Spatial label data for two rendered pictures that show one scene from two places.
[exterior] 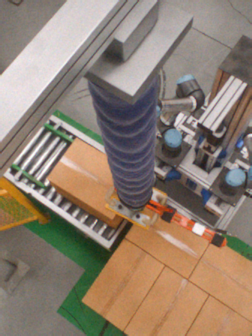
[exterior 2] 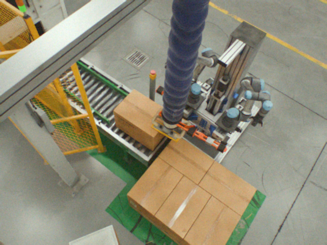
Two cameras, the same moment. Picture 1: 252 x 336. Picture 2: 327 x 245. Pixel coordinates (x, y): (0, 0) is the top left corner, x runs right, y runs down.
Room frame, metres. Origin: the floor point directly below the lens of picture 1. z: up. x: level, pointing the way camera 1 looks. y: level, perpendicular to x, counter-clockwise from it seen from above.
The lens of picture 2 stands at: (-0.74, 0.35, 3.75)
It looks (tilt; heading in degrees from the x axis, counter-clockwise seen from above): 60 degrees down; 348
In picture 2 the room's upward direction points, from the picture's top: 7 degrees clockwise
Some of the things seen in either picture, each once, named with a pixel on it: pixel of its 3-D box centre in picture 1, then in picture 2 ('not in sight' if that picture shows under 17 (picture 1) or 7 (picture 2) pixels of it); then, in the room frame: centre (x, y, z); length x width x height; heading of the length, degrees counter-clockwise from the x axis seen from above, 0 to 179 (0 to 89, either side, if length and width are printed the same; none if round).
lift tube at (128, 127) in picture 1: (128, 131); (182, 51); (0.71, -0.03, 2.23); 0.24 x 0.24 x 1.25
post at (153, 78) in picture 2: not in sight; (152, 96); (1.51, 0.10, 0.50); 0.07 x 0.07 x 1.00; 48
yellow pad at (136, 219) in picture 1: (129, 211); (166, 130); (0.63, 0.03, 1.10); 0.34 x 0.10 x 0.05; 52
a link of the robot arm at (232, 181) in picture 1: (235, 178); (232, 114); (0.72, -0.71, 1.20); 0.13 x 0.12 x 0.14; 76
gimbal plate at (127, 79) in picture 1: (118, 34); not in sight; (0.71, -0.03, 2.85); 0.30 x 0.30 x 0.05; 48
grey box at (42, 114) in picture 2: not in sight; (40, 116); (0.58, 1.17, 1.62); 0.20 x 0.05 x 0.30; 48
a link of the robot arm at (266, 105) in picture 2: not in sight; (266, 106); (0.43, -0.77, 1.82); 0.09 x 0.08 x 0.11; 166
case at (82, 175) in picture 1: (97, 184); (143, 120); (0.98, 0.25, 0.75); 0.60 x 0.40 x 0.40; 49
